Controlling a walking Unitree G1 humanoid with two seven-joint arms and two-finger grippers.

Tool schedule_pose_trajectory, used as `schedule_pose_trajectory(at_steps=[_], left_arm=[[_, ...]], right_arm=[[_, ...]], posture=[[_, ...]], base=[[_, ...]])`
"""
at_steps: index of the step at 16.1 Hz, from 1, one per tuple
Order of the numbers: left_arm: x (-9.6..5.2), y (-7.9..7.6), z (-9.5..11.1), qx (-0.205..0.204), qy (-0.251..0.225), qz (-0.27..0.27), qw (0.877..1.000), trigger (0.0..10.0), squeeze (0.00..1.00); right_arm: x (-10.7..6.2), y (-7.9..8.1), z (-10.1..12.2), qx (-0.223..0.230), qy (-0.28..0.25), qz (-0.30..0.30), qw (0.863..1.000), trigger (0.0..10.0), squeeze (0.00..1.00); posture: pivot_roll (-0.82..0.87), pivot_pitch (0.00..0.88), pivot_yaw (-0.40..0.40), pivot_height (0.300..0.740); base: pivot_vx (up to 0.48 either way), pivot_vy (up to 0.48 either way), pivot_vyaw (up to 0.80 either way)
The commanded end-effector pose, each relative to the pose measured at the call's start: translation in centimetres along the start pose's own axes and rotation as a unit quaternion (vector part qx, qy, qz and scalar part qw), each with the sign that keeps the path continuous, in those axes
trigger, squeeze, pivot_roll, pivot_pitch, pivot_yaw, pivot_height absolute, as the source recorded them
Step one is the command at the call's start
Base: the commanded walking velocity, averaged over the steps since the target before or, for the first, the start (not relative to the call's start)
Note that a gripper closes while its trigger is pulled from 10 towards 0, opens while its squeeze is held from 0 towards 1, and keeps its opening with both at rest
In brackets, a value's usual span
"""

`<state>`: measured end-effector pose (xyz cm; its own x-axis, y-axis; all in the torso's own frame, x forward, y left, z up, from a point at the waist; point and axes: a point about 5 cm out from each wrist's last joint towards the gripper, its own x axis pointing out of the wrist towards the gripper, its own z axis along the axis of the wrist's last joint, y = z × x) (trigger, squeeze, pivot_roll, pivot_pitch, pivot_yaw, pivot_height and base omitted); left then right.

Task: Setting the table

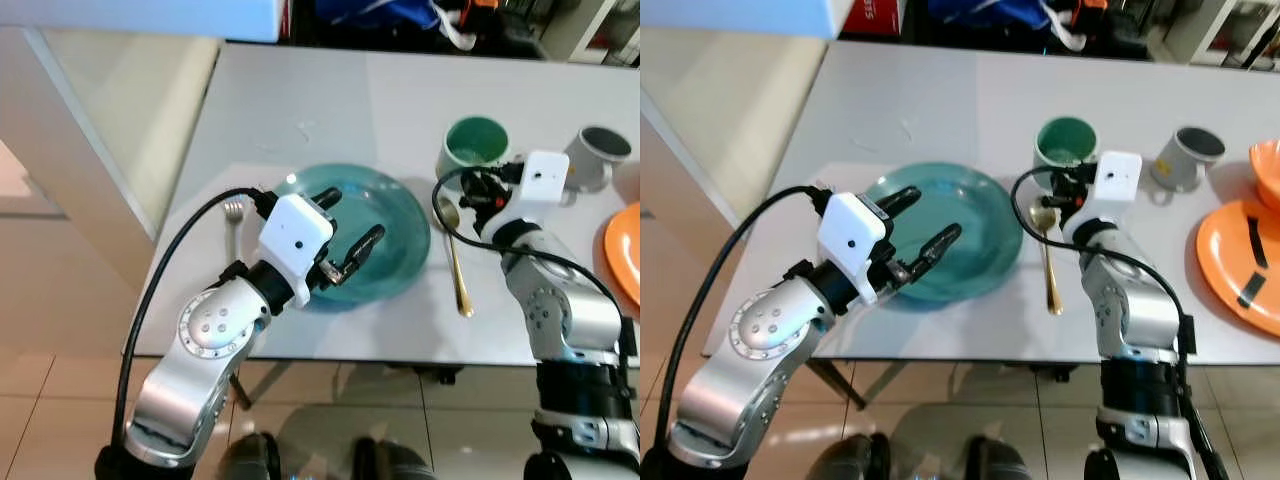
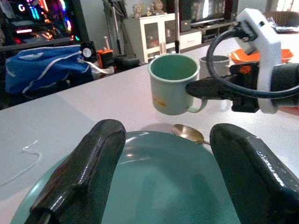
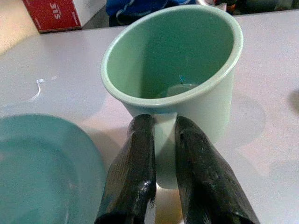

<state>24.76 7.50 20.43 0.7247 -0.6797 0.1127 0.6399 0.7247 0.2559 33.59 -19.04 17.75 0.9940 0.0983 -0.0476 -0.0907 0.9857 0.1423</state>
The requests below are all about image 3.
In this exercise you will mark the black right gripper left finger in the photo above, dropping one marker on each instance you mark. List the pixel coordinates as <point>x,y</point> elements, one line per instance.
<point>133,168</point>

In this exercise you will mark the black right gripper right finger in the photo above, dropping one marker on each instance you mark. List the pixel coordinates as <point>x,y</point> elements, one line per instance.
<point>203,177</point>

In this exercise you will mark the pale green mug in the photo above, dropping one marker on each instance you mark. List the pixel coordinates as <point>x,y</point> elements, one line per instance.
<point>175,46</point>

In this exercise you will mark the teal plate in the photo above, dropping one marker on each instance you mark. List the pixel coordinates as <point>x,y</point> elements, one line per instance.
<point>44,168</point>

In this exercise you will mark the red cardboard box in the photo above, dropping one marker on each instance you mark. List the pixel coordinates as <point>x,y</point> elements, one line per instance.
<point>56,14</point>

